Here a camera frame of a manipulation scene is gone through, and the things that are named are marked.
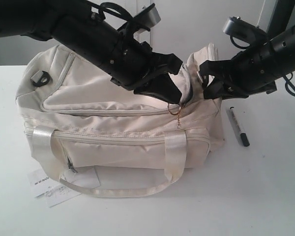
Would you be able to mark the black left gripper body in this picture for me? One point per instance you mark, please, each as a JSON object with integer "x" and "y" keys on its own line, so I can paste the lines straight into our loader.
{"x": 131, "y": 65}

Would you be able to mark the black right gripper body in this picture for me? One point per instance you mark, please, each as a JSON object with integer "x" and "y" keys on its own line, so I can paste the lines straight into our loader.
{"x": 249, "y": 72}

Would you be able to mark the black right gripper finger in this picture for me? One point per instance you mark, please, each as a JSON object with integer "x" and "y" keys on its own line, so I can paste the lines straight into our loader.
{"x": 215, "y": 68}
{"x": 216, "y": 90}

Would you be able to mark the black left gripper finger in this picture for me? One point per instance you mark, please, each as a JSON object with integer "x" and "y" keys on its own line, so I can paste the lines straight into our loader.
{"x": 169, "y": 63}
{"x": 161, "y": 87}

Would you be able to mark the gold key ring zipper pull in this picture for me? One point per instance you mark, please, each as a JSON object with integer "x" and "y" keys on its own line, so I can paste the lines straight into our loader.
{"x": 176, "y": 112}

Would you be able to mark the cream fabric duffel bag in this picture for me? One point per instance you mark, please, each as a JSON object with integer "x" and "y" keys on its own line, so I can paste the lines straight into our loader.
{"x": 74, "y": 118}

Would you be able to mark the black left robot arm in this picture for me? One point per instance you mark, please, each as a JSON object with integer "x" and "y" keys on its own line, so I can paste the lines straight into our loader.
{"x": 35, "y": 18}

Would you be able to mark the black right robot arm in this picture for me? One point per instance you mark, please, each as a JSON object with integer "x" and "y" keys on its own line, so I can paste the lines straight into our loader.
{"x": 283, "y": 46}

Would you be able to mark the black and grey marker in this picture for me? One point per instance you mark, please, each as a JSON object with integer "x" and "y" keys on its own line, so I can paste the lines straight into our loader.
{"x": 237, "y": 127}

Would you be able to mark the white paper hang tag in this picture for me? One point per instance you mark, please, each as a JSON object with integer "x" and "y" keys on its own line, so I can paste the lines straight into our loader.
{"x": 56, "y": 193}

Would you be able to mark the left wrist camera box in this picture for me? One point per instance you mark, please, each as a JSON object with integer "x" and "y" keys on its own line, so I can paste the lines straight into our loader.
{"x": 146, "y": 19}

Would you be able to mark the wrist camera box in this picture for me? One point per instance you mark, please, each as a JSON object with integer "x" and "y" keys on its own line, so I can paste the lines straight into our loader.
{"x": 146, "y": 19}
{"x": 235, "y": 27}

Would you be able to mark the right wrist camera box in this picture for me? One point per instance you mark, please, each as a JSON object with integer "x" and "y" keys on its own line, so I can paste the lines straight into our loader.
{"x": 235, "y": 27}

